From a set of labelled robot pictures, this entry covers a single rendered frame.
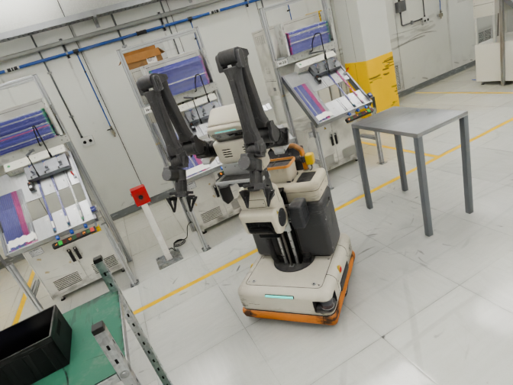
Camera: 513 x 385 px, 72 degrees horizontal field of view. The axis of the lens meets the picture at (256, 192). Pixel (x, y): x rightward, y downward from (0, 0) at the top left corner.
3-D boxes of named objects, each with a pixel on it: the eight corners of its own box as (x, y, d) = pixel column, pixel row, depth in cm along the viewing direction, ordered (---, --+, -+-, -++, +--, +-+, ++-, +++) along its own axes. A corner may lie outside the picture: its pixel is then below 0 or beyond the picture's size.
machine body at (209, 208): (259, 208, 385) (242, 156, 361) (200, 237, 365) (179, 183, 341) (238, 193, 442) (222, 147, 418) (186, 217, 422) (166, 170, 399)
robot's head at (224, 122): (224, 121, 191) (208, 107, 179) (258, 114, 181) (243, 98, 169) (221, 145, 186) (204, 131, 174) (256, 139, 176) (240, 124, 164)
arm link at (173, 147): (159, 73, 158) (141, 79, 163) (151, 76, 153) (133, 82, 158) (192, 161, 173) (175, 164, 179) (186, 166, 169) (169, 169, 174)
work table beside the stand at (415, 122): (429, 237, 259) (417, 134, 228) (366, 208, 321) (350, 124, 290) (473, 211, 270) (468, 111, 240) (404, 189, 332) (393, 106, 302)
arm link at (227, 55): (248, 38, 142) (227, 44, 147) (234, 48, 132) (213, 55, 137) (280, 136, 164) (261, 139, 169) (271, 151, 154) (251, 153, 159)
